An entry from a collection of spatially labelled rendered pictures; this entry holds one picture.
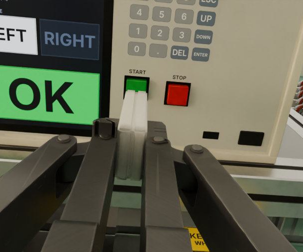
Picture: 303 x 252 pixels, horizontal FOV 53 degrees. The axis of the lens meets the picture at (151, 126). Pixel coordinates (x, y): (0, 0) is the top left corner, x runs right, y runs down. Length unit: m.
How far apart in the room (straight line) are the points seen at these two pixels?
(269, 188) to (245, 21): 0.15
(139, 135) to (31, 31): 0.16
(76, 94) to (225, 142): 0.15
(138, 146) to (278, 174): 0.19
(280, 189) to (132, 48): 0.19
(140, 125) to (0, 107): 0.18
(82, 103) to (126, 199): 0.10
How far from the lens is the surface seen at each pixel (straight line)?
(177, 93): 0.28
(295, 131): 0.44
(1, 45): 0.30
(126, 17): 0.27
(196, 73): 0.28
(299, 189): 0.33
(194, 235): 0.29
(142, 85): 0.27
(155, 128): 0.17
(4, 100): 0.31
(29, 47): 0.29
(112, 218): 0.51
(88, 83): 0.28
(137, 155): 0.16
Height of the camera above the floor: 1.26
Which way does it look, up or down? 23 degrees down
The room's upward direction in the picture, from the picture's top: 6 degrees clockwise
